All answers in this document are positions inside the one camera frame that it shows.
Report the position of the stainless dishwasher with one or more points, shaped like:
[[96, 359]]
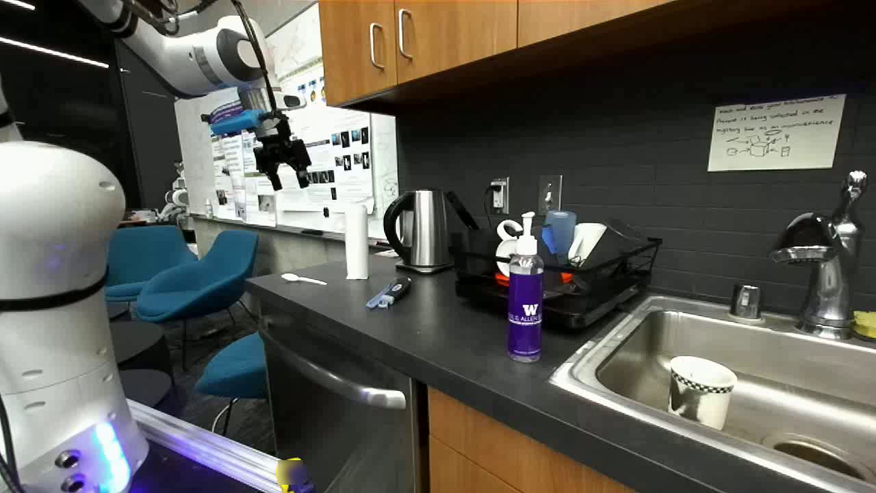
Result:
[[348, 416]]

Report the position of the lower wooden cabinet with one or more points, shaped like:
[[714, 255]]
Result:
[[474, 453]]

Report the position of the teal chair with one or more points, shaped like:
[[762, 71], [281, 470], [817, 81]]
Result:
[[204, 286], [140, 252]]

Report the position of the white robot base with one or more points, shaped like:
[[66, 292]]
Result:
[[66, 424]]

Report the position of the white patterned mug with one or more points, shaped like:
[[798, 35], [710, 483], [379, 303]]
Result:
[[698, 389]]

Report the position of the teal chair far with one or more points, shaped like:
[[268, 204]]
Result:
[[140, 252]]

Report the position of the blue cup in rack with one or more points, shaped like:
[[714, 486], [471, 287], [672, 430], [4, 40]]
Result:
[[558, 234]]

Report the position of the black dish rack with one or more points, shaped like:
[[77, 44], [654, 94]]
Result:
[[575, 292]]

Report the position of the wall power outlet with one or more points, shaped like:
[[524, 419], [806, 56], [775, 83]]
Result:
[[500, 196]]

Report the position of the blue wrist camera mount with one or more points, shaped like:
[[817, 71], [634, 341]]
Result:
[[237, 120]]

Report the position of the stainless electric kettle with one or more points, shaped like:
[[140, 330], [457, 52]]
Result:
[[416, 231]]

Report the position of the teal chair near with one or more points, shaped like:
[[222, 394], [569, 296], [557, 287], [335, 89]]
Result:
[[204, 286]]

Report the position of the white cup in rack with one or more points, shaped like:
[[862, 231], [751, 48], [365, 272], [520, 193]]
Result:
[[587, 237]]

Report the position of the white note paper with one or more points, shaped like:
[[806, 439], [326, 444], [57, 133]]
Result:
[[775, 135]]

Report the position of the chrome faucet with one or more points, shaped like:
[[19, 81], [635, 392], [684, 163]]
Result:
[[829, 248]]

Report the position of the stainless steel sink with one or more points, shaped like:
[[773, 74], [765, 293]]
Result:
[[751, 386]]

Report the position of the teal stool seat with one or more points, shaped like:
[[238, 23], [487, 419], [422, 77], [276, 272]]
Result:
[[237, 371]]

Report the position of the upper wooden cabinets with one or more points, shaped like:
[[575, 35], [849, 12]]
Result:
[[376, 44]]

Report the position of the white plastic spoon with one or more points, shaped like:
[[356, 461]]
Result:
[[301, 279]]

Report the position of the blue black brush tool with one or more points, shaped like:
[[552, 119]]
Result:
[[390, 293]]

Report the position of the yellow sponge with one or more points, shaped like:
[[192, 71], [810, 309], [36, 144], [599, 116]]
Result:
[[865, 323]]

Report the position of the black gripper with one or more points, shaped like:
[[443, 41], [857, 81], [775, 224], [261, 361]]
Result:
[[276, 145]]

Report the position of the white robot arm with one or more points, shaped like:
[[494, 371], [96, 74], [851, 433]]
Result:
[[216, 59]]

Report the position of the purple pump bottle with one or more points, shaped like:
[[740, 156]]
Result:
[[524, 309]]

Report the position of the whiteboard with poster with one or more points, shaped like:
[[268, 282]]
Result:
[[353, 151]]

